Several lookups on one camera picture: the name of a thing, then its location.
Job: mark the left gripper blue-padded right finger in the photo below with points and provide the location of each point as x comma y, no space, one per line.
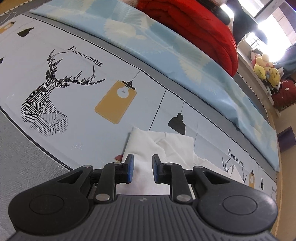
173,175

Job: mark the dark teal pillow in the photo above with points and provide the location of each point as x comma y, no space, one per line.
243,24

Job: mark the light blue patterned blanket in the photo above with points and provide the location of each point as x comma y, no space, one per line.
173,56

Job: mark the red quilt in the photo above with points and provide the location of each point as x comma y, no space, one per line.
199,26

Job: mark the deer print bed sheet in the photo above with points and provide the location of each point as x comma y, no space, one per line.
79,102

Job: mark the dark red bag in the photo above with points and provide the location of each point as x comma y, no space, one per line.
286,96

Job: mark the white small garment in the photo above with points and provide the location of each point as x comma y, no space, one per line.
170,147

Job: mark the purple box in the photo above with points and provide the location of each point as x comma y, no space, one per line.
286,139

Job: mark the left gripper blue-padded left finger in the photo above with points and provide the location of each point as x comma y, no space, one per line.
111,175

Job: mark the yellow plush toys pile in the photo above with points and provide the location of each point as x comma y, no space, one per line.
266,71

